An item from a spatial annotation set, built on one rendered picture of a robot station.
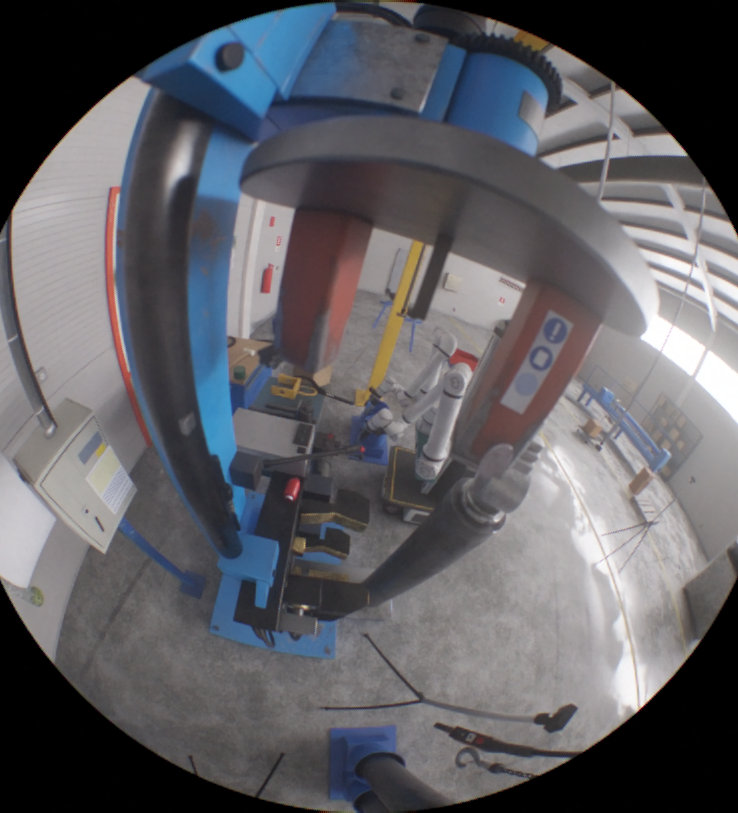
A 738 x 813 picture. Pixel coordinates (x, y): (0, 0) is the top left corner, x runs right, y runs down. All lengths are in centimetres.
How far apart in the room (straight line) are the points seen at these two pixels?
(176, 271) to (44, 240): 175
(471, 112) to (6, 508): 106
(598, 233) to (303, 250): 38
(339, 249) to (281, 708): 223
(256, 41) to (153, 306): 29
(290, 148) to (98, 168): 211
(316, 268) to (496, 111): 36
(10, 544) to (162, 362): 65
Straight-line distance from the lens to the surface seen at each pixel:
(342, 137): 15
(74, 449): 86
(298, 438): 115
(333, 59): 42
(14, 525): 80
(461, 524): 77
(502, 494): 70
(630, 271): 18
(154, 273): 31
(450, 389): 130
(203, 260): 48
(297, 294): 44
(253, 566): 87
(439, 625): 231
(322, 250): 41
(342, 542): 163
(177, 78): 26
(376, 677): 212
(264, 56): 33
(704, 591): 800
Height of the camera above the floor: 202
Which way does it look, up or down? 35 degrees down
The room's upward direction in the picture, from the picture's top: 18 degrees clockwise
